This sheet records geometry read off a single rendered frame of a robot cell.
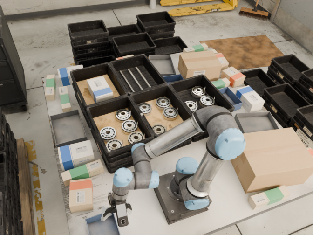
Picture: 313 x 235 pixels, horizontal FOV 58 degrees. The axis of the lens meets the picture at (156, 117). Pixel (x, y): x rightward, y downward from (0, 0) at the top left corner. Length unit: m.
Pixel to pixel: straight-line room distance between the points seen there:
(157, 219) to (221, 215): 0.37
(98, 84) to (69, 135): 0.40
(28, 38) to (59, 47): 0.50
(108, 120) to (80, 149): 0.26
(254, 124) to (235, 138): 1.16
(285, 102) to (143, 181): 2.11
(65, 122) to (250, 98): 1.39
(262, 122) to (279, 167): 0.57
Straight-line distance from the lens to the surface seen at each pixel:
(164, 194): 1.61
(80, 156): 1.78
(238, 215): 1.76
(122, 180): 1.16
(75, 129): 2.03
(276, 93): 3.10
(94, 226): 1.65
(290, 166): 1.80
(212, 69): 2.38
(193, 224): 1.67
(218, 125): 1.09
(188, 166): 1.44
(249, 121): 2.22
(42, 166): 2.78
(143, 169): 1.22
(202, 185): 1.30
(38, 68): 3.82
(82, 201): 1.64
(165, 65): 2.55
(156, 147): 1.23
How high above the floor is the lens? 2.22
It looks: 47 degrees down
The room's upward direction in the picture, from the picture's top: 5 degrees clockwise
